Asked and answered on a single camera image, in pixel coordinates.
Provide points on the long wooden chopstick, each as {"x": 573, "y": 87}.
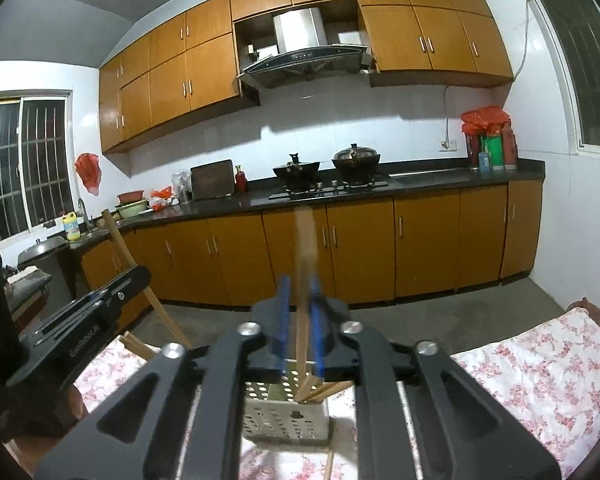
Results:
{"x": 141, "y": 280}

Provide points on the black wok with lid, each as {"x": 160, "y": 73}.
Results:
{"x": 298, "y": 176}

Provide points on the pink floral tablecloth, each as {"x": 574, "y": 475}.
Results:
{"x": 547, "y": 377}

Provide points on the orange bag on counter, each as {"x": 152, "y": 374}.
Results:
{"x": 159, "y": 199}

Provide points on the left barred window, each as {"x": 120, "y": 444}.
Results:
{"x": 35, "y": 187}

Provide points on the wall socket with cable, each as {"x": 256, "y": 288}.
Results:
{"x": 447, "y": 144}

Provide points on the dark pot with lid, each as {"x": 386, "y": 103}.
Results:
{"x": 357, "y": 164}

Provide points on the wooden chopsticks on cloth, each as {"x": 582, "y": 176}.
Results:
{"x": 138, "y": 347}

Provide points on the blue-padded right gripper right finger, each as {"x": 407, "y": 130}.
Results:
{"x": 316, "y": 325}

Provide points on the black countertop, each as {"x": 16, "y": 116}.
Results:
{"x": 394, "y": 178}

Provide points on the white perforated utensil basket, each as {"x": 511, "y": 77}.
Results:
{"x": 272, "y": 415}

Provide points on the red plastic bag on bottles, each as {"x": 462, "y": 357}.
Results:
{"x": 484, "y": 121}

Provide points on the red bottle on counter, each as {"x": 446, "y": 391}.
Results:
{"x": 241, "y": 182}

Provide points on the black gas stove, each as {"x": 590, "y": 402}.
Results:
{"x": 332, "y": 188}

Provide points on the steel pot with lid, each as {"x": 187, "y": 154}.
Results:
{"x": 41, "y": 250}

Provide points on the lower wooden base cabinets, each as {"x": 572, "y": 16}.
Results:
{"x": 369, "y": 251}

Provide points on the wooden chopstick on cloth front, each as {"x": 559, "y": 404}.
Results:
{"x": 328, "y": 466}

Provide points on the red hanging plastic bag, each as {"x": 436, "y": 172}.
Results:
{"x": 88, "y": 169}

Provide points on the yellow detergent bottle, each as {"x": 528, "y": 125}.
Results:
{"x": 71, "y": 226}

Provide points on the stacked green and red basins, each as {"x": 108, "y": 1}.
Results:
{"x": 131, "y": 204}

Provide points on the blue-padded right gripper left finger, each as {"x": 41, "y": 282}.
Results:
{"x": 281, "y": 318}

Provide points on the upper wooden wall cabinets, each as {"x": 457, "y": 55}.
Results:
{"x": 216, "y": 57}

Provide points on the brown cutting board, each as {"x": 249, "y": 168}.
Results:
{"x": 213, "y": 180}

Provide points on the steel range hood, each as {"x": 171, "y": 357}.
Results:
{"x": 324, "y": 39}

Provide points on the green container on counter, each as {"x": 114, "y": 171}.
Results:
{"x": 494, "y": 147}

